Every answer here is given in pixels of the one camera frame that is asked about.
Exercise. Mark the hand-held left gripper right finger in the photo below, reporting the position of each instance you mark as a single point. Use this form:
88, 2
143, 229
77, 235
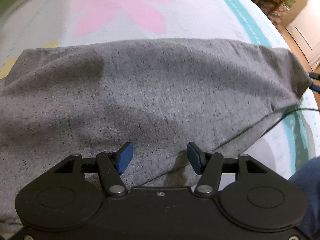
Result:
193, 158

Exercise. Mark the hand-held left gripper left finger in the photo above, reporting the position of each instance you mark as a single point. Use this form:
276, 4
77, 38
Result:
125, 158

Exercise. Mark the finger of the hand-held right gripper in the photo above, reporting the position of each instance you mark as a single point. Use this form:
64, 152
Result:
315, 87

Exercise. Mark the grey pants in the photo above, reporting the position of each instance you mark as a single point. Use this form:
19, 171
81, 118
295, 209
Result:
150, 92

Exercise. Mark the white door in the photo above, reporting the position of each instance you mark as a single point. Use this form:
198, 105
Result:
303, 27

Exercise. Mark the person's leg in jeans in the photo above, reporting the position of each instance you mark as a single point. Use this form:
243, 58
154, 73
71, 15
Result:
308, 187

